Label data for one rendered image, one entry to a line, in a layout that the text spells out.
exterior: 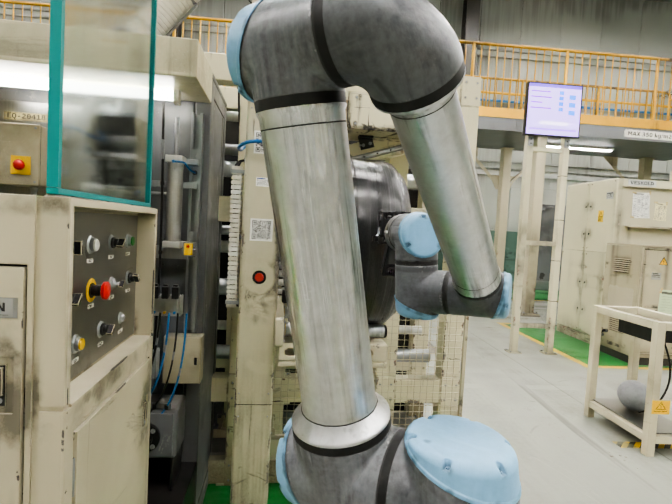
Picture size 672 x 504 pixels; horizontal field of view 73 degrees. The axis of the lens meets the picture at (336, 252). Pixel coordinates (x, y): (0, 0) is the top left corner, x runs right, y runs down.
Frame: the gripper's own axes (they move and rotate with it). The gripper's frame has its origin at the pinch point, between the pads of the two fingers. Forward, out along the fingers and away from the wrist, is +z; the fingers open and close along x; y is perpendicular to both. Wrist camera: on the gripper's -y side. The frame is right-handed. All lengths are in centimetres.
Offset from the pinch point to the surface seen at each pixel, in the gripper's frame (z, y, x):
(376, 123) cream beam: 55, 45, -7
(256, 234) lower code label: 29.2, -1.2, 36.4
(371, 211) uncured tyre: 9.7, 8.0, 1.7
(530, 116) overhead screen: 325, 130, -224
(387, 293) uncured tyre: 11.4, -16.9, -5.2
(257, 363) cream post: 29, -45, 34
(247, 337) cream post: 29, -36, 38
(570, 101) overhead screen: 323, 148, -266
